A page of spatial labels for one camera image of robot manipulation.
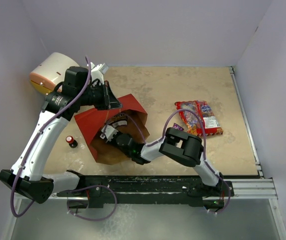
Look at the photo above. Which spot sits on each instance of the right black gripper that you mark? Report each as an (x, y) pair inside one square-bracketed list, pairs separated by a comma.
[(113, 138)]

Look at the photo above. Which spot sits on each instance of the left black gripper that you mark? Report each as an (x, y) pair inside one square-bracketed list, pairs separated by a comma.
[(105, 89)]

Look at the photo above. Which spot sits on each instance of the red brown paper bag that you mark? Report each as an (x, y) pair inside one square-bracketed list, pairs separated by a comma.
[(92, 121)]

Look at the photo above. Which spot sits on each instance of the purple candy packet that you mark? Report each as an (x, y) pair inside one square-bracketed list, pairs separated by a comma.
[(178, 127)]

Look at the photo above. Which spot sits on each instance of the large red snack bag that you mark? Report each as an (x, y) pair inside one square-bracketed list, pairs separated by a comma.
[(199, 118)]

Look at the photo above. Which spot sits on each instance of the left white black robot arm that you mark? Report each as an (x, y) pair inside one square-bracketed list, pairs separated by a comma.
[(80, 87)]

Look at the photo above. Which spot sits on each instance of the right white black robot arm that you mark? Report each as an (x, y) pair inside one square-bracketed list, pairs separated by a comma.
[(181, 147)]

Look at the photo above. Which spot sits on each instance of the dark candy packets in bag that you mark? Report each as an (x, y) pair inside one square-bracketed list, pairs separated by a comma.
[(118, 121)]

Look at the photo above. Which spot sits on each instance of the small red black bottle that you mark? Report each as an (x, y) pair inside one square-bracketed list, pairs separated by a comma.
[(71, 141)]

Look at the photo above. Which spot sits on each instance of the white cylindrical toy drawer cabinet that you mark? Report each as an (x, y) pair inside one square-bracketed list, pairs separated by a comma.
[(50, 72)]

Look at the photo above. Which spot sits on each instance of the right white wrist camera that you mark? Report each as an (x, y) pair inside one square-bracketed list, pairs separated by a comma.
[(108, 132)]

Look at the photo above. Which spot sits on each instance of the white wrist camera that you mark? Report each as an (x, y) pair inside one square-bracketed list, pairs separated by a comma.
[(108, 132), (98, 71)]

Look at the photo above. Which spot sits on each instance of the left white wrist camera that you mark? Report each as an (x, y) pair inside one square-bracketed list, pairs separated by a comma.
[(98, 71)]

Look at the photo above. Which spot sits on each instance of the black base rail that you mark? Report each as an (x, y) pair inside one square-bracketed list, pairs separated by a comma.
[(145, 189)]

